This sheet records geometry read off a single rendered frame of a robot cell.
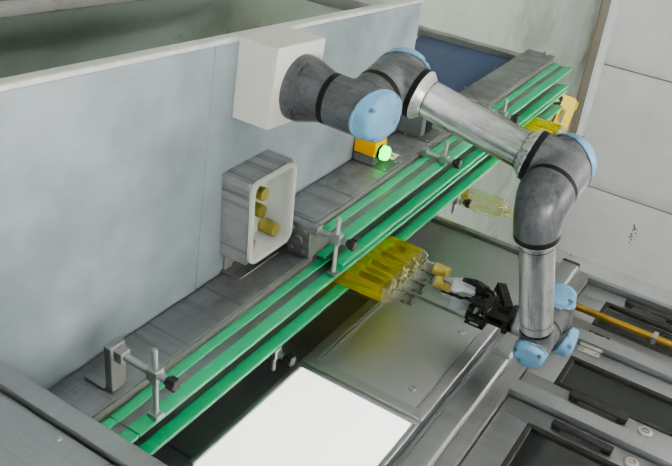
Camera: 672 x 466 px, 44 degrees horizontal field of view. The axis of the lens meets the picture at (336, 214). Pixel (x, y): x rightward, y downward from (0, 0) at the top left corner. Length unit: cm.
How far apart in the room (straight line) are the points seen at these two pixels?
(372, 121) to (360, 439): 70
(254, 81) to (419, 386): 83
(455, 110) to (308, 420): 77
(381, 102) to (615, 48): 632
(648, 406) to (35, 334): 149
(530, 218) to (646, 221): 674
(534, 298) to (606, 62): 629
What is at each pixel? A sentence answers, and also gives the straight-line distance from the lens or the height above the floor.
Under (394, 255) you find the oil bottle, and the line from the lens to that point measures 225.
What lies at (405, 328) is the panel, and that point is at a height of 112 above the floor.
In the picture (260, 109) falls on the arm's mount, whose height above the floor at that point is 82.
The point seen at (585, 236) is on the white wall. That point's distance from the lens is 866.
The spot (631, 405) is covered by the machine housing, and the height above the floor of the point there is 170.
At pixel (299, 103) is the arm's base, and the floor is 90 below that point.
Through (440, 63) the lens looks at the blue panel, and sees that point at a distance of 337.
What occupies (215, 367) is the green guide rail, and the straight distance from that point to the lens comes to 181.
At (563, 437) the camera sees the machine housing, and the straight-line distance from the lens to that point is 212.
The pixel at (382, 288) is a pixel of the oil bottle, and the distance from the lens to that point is 213.
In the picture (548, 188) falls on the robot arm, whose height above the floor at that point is 144.
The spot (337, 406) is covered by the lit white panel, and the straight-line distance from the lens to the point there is 199.
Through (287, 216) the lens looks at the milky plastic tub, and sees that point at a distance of 207.
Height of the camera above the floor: 181
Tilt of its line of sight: 25 degrees down
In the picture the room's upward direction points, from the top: 112 degrees clockwise
